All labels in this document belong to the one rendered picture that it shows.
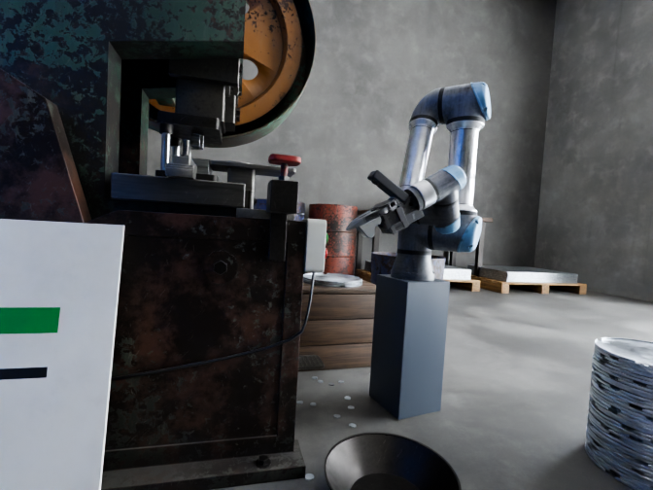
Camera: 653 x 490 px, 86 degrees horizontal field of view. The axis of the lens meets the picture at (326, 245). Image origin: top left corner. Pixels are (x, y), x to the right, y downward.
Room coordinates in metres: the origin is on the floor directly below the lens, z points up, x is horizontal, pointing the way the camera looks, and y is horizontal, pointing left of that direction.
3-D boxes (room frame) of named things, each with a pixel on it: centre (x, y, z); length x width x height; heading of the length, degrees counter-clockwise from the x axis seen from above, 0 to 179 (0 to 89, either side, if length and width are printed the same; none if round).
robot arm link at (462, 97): (1.16, -0.42, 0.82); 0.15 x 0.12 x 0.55; 58
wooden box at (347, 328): (1.68, -0.04, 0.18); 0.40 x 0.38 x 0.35; 108
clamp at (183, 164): (0.90, 0.37, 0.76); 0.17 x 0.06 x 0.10; 15
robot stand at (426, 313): (1.23, -0.31, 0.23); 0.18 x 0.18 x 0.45; 25
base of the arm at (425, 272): (1.23, -0.31, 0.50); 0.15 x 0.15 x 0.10
